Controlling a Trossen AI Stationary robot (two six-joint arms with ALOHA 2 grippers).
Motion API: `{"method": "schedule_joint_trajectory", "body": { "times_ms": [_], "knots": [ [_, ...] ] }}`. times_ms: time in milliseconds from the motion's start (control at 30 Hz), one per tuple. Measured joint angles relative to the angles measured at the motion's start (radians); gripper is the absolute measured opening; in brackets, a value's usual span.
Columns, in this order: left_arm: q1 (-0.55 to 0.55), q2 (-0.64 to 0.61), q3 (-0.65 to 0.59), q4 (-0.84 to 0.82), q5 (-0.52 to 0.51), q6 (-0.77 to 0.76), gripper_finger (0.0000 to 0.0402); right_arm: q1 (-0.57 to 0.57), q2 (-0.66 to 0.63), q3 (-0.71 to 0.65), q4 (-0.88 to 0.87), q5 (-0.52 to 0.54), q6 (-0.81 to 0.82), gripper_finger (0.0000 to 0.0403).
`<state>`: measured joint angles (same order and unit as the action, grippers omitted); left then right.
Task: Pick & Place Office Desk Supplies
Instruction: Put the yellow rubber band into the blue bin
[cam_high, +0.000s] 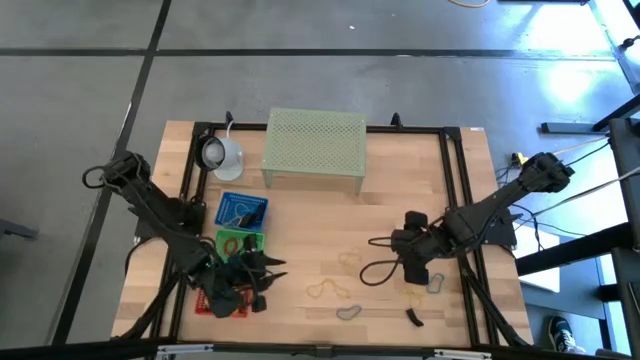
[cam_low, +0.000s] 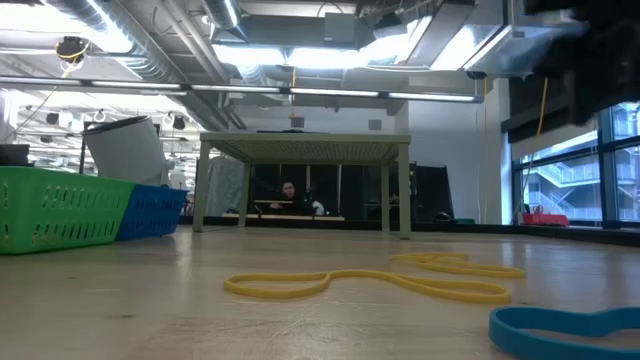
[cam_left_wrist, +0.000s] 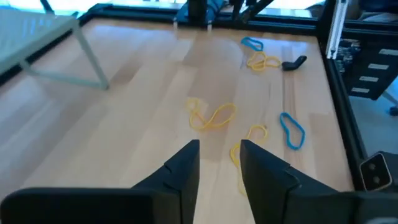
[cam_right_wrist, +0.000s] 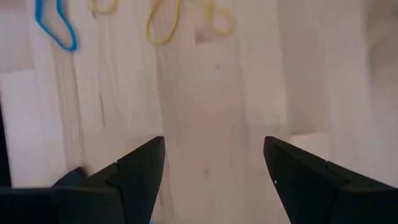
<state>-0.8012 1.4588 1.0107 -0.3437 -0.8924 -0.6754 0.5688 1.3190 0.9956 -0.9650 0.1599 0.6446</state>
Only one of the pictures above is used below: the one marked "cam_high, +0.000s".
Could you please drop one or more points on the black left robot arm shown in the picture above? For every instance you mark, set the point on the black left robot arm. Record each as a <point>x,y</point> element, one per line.
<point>160,215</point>

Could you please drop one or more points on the white desk lamp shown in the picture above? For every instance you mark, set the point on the white desk lamp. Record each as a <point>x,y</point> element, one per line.
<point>227,157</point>

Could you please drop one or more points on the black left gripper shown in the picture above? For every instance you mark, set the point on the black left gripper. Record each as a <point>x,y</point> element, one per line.
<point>230,290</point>

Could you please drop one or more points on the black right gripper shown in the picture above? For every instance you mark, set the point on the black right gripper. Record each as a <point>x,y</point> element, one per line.
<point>415,245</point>

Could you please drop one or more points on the green perforated metal shelf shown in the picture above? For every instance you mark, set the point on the green perforated metal shelf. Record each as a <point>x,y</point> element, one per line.
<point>315,142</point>

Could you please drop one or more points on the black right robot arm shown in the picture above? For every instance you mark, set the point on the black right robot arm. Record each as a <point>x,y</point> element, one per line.
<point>500,205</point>

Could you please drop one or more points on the person's shoe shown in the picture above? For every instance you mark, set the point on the person's shoe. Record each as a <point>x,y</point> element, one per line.
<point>562,332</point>

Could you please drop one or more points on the blue plastic basket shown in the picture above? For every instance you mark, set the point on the blue plastic basket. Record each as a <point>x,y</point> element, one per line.
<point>225,200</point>

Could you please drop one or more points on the blue-grey rubber band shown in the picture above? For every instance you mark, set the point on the blue-grey rubber band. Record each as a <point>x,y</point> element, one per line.
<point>340,315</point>
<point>436,290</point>
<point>235,207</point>

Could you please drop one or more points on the black clamp knob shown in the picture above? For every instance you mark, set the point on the black clamp knob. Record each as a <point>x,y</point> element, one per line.
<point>396,120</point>
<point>229,119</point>

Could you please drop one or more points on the black mounting rail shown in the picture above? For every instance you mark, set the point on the black mounting rail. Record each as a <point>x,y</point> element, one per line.
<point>75,350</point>

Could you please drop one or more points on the orange rubber band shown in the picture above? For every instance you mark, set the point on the orange rubber band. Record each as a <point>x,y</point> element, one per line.
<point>225,245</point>

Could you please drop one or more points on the yellow rubber band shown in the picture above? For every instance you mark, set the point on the yellow rubber band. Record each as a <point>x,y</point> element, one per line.
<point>417,300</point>

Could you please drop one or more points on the red plastic basket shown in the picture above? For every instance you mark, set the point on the red plastic basket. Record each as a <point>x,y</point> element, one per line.
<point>200,305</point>

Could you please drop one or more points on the tan rubber band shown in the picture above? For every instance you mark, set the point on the tan rubber band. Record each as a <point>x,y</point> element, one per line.
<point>345,257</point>
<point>310,290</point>

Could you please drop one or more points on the silver metal bracket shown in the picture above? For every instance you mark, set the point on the silver metal bracket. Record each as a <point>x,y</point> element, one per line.
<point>185,349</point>
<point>462,354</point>

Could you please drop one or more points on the grey furniture foot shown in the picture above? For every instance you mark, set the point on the grey furniture foot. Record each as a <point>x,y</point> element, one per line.
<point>15,231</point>

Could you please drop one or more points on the black metal stand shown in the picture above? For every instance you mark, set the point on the black metal stand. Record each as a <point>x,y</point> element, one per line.
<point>625,165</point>

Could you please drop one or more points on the green plastic basket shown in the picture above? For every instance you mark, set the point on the green plastic basket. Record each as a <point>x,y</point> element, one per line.
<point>220,234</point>

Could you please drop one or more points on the yellow black power strip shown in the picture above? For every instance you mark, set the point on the yellow black power strip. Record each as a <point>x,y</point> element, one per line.
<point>516,159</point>

